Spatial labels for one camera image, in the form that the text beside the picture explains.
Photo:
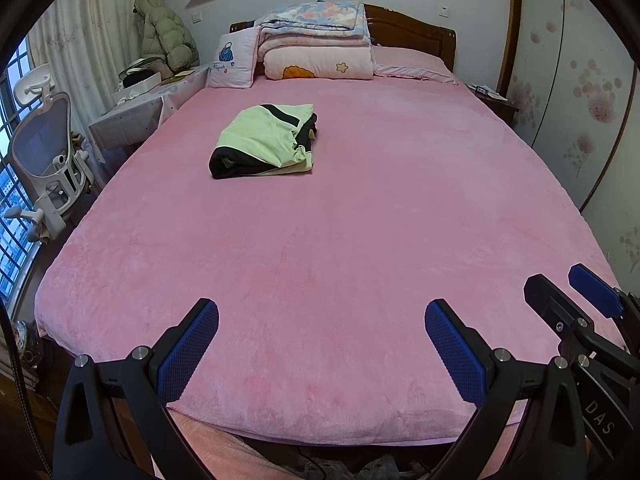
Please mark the white curtain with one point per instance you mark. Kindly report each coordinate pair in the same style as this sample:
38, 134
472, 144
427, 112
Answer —
85, 35

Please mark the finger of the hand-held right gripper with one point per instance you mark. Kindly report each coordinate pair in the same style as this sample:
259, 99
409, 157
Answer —
552, 302
595, 290

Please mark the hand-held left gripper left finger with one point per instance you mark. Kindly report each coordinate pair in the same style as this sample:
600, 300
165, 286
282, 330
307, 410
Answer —
192, 345

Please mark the beige puffer coat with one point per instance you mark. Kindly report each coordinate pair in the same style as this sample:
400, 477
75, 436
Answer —
165, 30

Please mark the green and black hooded jacket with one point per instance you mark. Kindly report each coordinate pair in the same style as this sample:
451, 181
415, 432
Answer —
260, 135

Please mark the pink pillow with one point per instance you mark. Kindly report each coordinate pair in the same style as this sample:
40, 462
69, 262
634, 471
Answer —
410, 60

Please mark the grey cloth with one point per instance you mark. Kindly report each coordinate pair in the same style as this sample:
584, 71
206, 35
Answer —
370, 470

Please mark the floral wardrobe sliding door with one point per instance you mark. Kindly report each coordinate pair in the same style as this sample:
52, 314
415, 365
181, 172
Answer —
575, 85

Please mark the barred window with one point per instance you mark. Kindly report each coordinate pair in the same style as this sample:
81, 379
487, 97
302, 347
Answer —
12, 240

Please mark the floral folded quilt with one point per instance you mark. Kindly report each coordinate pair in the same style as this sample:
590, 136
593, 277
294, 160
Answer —
315, 17

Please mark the papers on nightstand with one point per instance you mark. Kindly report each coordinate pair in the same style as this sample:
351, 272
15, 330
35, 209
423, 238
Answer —
487, 91

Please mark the desk with pale cover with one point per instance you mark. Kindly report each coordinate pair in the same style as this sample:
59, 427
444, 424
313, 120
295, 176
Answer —
130, 120

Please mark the wooden headboard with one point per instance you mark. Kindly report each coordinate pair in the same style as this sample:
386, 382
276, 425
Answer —
415, 35

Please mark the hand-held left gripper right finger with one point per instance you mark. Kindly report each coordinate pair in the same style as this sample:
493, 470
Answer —
455, 355

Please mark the wooden nightstand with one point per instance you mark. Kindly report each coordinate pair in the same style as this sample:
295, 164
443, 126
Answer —
500, 110

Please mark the pink cushion with blue print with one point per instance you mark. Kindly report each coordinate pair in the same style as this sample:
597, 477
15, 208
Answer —
232, 60

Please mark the white office chair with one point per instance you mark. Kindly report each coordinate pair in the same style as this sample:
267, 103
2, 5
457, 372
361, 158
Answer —
45, 130

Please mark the pink bed blanket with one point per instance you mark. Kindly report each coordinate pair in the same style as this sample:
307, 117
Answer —
350, 235

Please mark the black bag on desk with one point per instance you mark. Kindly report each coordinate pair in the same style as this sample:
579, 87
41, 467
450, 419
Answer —
137, 77

